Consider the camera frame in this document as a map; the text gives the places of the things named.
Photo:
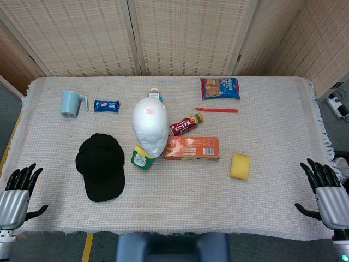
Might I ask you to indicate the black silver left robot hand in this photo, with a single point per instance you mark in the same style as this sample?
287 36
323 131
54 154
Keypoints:
13 204

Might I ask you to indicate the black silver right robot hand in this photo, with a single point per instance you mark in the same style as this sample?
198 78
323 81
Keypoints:
334 204

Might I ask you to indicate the black baseball cap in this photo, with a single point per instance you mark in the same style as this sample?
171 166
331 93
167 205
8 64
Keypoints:
102 169

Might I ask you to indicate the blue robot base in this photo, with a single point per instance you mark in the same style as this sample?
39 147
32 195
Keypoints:
131 247

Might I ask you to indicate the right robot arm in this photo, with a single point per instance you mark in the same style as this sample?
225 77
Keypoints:
340 244

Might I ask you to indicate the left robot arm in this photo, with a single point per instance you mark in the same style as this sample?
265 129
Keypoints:
6 243

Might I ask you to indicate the white foam mannequin head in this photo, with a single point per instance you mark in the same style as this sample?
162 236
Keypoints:
150 122

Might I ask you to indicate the white shoe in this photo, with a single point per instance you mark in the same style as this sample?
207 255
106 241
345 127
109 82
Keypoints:
342 166

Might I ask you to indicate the white power strip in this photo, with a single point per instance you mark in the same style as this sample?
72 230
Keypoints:
339 105

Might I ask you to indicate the yellow sponge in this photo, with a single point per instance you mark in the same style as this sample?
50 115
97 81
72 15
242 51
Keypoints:
240 166

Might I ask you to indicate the light blue plastic cup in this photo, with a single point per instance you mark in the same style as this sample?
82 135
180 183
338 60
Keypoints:
69 105

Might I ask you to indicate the green tub with yellow lid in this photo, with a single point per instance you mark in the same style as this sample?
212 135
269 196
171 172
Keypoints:
141 161

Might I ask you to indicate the blue Oreo packet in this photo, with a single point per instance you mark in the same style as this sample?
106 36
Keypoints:
107 106

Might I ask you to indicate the woven folding screen panel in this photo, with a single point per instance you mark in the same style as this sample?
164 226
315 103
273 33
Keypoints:
191 35
76 35
324 49
270 35
13 62

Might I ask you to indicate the white woven tablecloth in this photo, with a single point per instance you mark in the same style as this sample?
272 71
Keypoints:
191 196

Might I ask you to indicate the red stick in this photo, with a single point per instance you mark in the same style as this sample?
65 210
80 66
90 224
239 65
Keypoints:
218 110

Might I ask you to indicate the orange biscuit box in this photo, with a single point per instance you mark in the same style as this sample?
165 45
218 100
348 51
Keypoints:
191 148

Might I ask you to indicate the blue biscuit bag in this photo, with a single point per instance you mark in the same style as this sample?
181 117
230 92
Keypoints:
221 88

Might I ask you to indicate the Costa coffee bottle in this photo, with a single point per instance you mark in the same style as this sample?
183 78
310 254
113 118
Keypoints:
184 126

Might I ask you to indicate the clear water bottle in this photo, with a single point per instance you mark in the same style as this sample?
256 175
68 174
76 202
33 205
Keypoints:
155 94

